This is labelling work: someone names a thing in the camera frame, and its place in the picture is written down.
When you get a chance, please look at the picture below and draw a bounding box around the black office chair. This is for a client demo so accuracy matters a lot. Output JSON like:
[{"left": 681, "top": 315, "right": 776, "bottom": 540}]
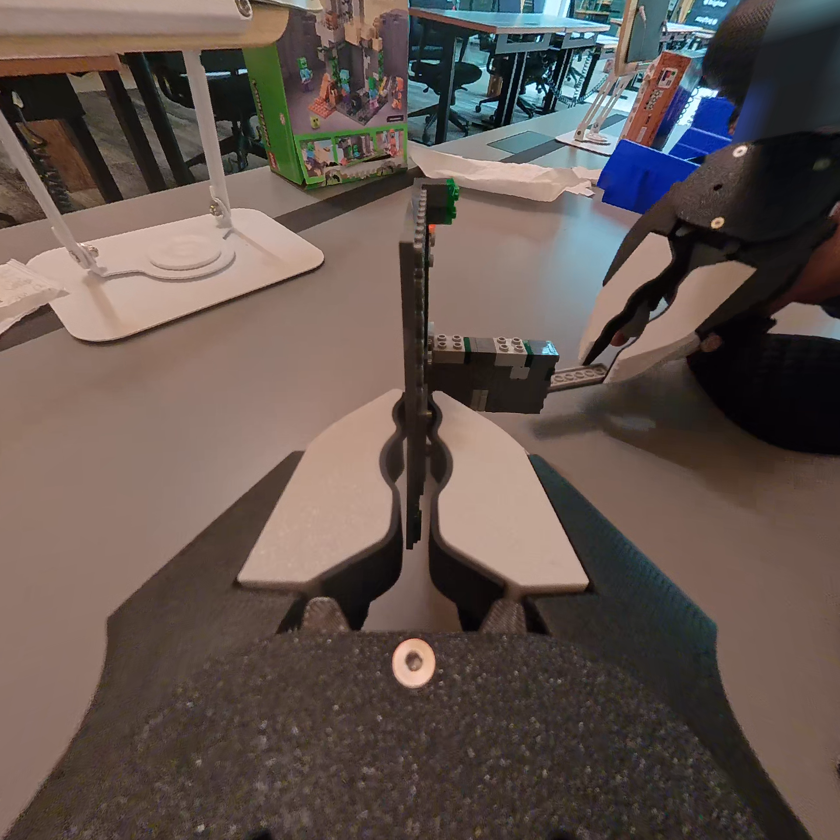
[{"left": 408, "top": 26, "right": 485, "bottom": 144}]

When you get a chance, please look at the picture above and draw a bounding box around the orange white cardboard box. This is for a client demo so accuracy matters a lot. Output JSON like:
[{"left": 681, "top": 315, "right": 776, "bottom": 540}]
[{"left": 620, "top": 51, "right": 700, "bottom": 148}]

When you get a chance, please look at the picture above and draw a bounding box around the small white paper packet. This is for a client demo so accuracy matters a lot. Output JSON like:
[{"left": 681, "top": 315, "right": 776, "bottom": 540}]
[{"left": 0, "top": 259, "right": 70, "bottom": 337}]

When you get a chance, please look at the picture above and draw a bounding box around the grey toy brick build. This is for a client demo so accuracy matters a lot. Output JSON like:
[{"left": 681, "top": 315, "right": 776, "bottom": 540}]
[{"left": 398, "top": 177, "right": 560, "bottom": 551}]

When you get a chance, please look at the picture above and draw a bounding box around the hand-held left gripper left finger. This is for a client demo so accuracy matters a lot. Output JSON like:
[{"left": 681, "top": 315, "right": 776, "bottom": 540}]
[{"left": 236, "top": 388, "right": 404, "bottom": 589}]

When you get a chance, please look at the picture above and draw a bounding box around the office table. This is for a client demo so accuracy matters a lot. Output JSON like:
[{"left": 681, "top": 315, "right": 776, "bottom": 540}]
[{"left": 408, "top": 8, "right": 613, "bottom": 142}]

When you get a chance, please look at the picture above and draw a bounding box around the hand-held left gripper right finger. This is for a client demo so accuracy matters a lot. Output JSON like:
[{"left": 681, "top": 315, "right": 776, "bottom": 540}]
[{"left": 427, "top": 392, "right": 590, "bottom": 595}]

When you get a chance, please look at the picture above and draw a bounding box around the grey desk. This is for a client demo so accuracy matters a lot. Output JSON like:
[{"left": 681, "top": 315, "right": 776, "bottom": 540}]
[{"left": 0, "top": 112, "right": 840, "bottom": 840}]

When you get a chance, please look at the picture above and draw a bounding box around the person's right hand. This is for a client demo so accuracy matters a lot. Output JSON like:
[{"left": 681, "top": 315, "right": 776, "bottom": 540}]
[{"left": 771, "top": 217, "right": 840, "bottom": 309}]

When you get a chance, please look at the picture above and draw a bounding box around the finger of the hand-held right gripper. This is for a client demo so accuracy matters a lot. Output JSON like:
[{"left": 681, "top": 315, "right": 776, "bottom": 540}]
[
  {"left": 604, "top": 262, "right": 756, "bottom": 385},
  {"left": 581, "top": 233, "right": 683, "bottom": 365}
]

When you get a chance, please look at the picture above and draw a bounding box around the crumpled white paper bag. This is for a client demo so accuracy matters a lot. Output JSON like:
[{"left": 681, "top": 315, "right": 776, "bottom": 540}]
[{"left": 410, "top": 146, "right": 601, "bottom": 203}]

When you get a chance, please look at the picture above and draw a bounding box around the dark board on wooden stand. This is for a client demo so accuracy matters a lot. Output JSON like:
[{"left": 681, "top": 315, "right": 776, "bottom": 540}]
[{"left": 556, "top": 0, "right": 680, "bottom": 155}]

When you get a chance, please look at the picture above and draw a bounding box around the green toy brick set box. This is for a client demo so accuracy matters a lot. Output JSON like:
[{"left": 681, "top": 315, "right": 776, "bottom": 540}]
[{"left": 243, "top": 0, "right": 411, "bottom": 191}]

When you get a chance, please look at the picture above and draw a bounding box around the dark wooden table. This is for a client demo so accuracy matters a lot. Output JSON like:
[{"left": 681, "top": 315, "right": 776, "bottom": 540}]
[{"left": 0, "top": 56, "right": 198, "bottom": 217}]

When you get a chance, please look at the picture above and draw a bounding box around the light grey long brick plate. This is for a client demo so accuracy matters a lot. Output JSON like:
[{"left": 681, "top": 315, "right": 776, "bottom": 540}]
[{"left": 548, "top": 364, "right": 616, "bottom": 393}]

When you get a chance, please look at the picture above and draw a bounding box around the white lamp base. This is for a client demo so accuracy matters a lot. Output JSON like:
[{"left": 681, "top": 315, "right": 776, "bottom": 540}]
[{"left": 0, "top": 0, "right": 326, "bottom": 343}]

